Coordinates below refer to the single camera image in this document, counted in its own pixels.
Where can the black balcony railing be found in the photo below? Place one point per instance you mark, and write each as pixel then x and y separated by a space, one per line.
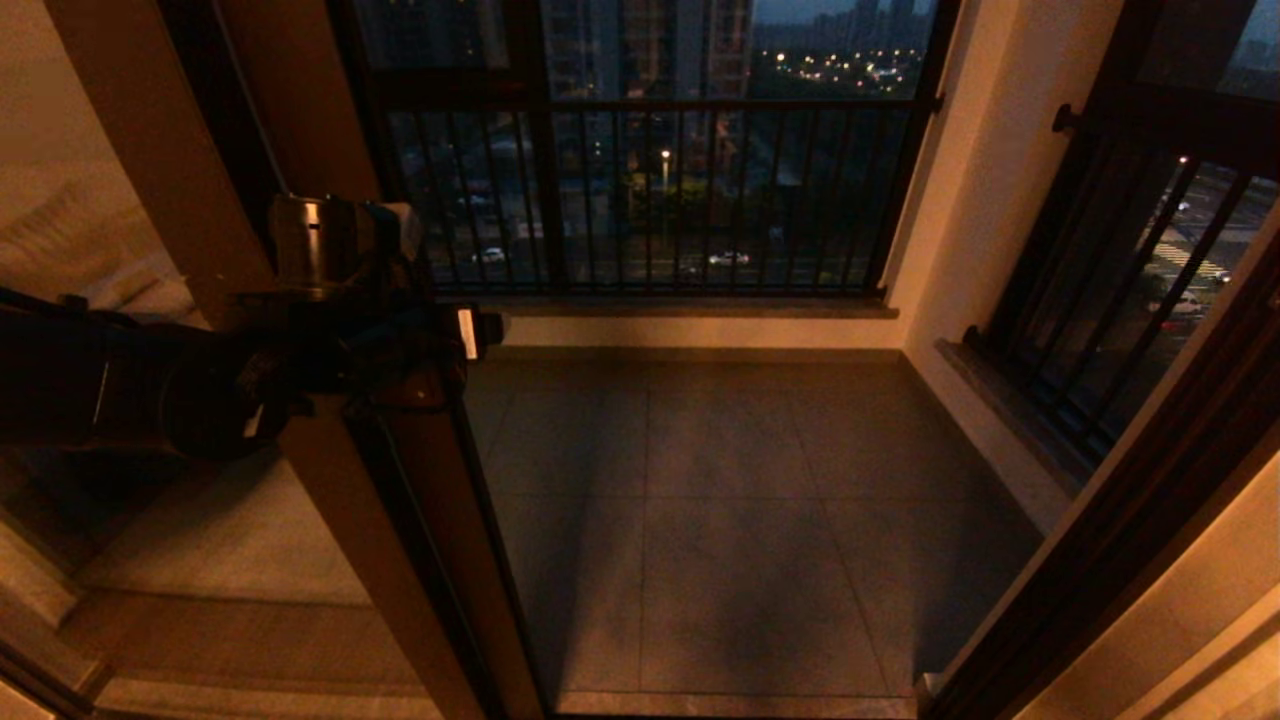
pixel 1100 300
pixel 700 200

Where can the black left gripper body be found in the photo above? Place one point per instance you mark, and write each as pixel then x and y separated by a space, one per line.
pixel 490 335

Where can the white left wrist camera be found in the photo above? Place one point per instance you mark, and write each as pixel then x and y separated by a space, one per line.
pixel 405 225

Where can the brown framed fixed glass panel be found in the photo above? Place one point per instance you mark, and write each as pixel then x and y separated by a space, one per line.
pixel 140 130

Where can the brown framed sliding glass door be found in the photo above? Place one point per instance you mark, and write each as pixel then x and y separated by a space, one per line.
pixel 310 120

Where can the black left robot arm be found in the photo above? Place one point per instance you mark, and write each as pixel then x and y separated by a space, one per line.
pixel 120 390

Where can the dark brown door jamb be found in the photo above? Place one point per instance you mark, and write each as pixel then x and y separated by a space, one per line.
pixel 1150 520

